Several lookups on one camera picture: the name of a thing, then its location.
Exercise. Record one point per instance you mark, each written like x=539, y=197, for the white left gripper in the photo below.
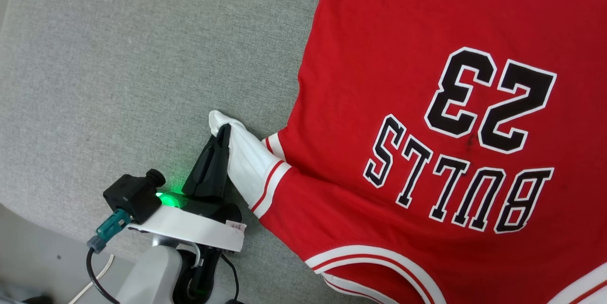
x=189, y=228

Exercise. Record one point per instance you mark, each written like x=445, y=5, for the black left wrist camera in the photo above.
x=135, y=195

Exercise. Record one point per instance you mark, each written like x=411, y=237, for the grey fabric sofa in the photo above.
x=142, y=57

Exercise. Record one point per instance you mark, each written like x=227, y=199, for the red Bulls basketball jersey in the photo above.
x=403, y=105

